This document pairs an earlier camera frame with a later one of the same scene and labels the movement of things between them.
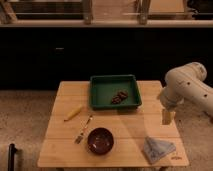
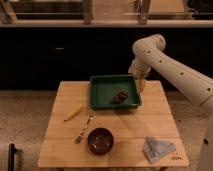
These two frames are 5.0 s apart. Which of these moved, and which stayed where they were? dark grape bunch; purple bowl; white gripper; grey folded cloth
Moved: white gripper
Stayed: purple bowl; grey folded cloth; dark grape bunch
